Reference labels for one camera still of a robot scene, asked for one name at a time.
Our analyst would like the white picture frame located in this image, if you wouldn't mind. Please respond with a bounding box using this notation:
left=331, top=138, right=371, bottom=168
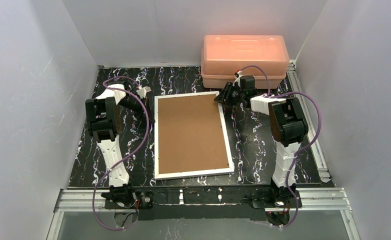
left=153, top=91, right=235, bottom=181

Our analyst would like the brown backing board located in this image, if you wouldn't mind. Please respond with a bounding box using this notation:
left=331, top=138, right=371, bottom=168
left=157, top=94, right=230, bottom=175

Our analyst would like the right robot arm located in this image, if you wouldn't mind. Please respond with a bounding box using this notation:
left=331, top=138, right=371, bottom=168
left=214, top=75, right=309, bottom=191

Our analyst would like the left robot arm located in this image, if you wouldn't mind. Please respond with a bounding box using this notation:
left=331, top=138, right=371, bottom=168
left=85, top=82, right=155, bottom=188

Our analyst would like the pink plastic storage box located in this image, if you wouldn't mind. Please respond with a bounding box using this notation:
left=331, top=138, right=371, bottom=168
left=200, top=35, right=290, bottom=89

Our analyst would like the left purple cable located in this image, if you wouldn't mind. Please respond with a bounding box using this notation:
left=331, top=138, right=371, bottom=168
left=92, top=76, right=152, bottom=232

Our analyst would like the purple cable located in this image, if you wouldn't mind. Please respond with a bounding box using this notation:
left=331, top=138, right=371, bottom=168
left=235, top=65, right=323, bottom=229
left=92, top=76, right=152, bottom=232

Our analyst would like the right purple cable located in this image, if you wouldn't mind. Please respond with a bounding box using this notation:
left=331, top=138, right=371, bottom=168
left=235, top=65, right=323, bottom=229

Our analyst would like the aluminium rail base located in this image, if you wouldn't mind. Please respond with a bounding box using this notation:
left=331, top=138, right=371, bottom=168
left=54, top=185, right=352, bottom=221

